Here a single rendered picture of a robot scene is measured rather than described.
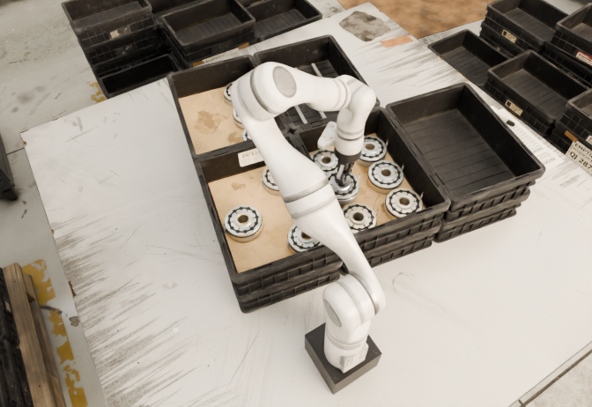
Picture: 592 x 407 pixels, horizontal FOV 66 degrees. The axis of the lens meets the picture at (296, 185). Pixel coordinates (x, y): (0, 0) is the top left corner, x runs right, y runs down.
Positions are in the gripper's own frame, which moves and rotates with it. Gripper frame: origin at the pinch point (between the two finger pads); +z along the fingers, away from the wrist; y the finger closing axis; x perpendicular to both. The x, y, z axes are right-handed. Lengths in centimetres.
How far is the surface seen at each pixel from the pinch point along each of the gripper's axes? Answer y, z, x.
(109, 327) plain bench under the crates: -61, 17, 44
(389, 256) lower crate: -11.0, 15.0, -19.0
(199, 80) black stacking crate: 19, -1, 60
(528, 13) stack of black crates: 191, 50, -44
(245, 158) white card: -6.4, -1.9, 28.9
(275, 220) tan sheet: -19.0, 4.2, 13.4
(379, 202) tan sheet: -1.4, 4.3, -11.3
